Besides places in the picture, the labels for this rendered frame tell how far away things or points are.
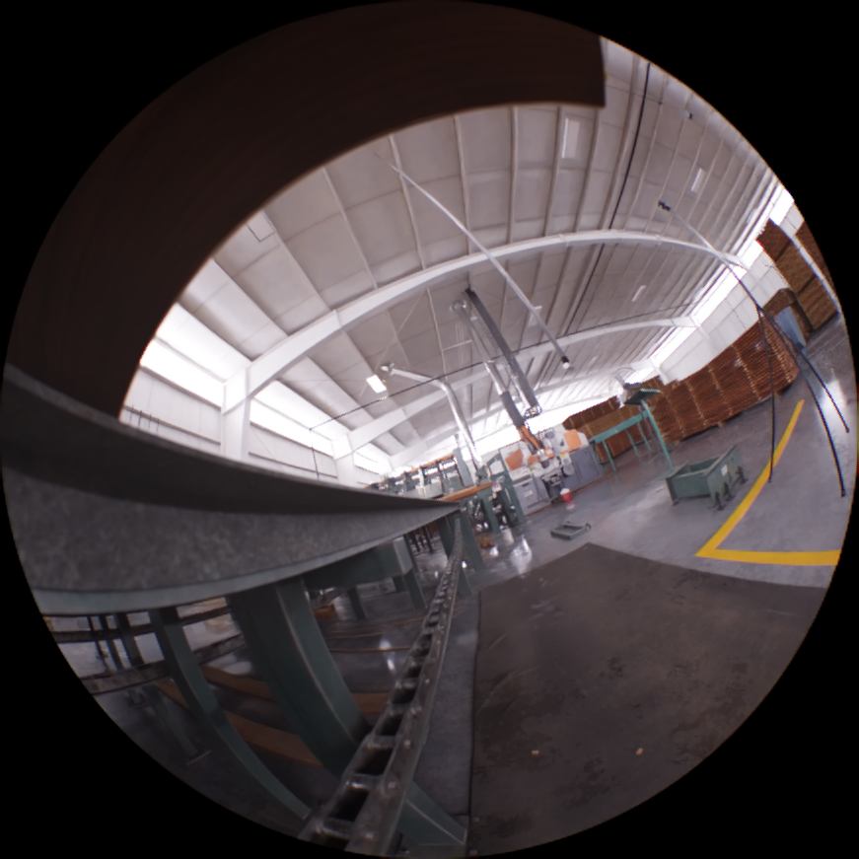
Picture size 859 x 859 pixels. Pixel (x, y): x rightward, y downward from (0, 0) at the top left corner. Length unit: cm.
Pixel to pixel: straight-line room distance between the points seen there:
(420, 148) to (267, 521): 657
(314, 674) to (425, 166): 684
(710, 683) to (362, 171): 698
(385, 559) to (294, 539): 15
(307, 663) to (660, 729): 82
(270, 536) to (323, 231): 651
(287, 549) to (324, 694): 24
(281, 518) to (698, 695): 98
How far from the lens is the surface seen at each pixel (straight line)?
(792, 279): 1030
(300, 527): 18
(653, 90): 1186
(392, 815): 32
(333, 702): 38
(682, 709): 94
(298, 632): 34
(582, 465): 713
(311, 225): 651
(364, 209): 657
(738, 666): 101
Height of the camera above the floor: 79
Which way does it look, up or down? 18 degrees up
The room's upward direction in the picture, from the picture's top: 19 degrees counter-clockwise
